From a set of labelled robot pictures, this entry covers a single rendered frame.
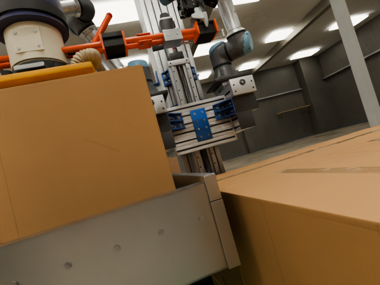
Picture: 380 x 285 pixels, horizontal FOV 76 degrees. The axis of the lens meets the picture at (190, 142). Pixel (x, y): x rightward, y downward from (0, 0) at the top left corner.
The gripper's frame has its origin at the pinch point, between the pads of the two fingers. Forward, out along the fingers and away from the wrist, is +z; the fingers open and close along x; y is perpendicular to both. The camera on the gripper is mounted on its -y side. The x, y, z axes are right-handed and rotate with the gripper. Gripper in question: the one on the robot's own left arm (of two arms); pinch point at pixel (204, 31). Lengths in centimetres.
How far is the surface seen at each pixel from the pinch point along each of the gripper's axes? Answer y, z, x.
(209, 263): 29, 69, 35
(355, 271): 17, 65, 61
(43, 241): 58, 54, 36
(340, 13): -275, -87, -171
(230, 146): -422, 51, -1033
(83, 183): 53, 45, 20
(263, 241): 18, 67, 39
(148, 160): 35, 44, 20
